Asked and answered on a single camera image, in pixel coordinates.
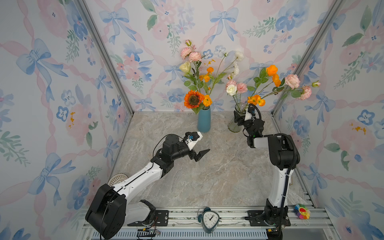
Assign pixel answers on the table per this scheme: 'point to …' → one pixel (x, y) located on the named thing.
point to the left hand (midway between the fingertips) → (204, 140)
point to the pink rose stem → (241, 88)
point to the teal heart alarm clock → (210, 219)
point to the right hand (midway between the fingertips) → (240, 109)
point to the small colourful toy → (302, 211)
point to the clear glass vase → (240, 108)
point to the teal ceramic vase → (204, 120)
